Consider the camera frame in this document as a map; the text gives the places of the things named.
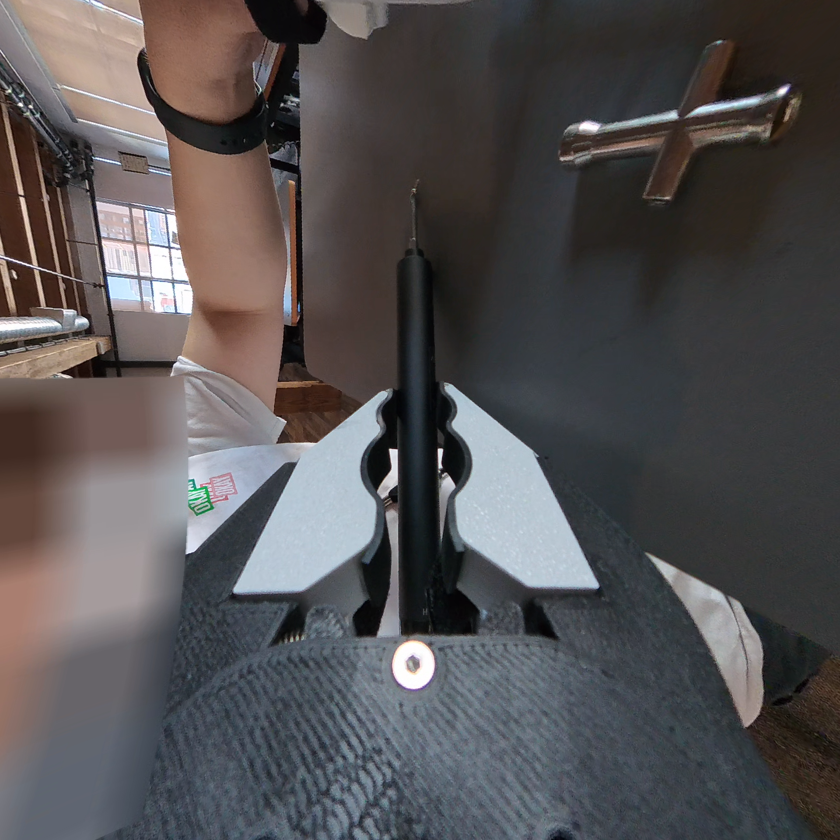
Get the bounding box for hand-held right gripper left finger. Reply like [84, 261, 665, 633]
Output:
[233, 387, 398, 636]

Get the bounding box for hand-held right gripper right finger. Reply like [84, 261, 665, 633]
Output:
[436, 382, 601, 631]

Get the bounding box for black electric screwdriver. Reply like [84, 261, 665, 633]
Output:
[392, 178, 443, 636]

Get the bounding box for person's left forearm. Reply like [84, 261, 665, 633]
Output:
[167, 128, 291, 416]

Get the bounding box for person's left hand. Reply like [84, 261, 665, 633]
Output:
[139, 0, 269, 124]

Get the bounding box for black wrist band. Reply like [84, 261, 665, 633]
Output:
[136, 49, 270, 157]

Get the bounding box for white shirt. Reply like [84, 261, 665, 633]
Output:
[169, 354, 767, 728]

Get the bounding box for paned window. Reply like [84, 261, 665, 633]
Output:
[95, 200, 195, 316]

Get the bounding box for dark trousers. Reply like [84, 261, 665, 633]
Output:
[745, 607, 833, 708]

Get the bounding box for wooden support beam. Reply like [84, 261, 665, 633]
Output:
[0, 335, 114, 380]

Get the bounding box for black metal pole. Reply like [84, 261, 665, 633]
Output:
[84, 141, 123, 378]

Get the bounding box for black metal tie rod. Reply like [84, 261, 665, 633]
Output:
[0, 255, 106, 290]

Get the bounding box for metal cross wrench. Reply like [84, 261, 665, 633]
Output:
[558, 39, 804, 208]

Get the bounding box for silver air duct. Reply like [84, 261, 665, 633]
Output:
[0, 308, 91, 347]

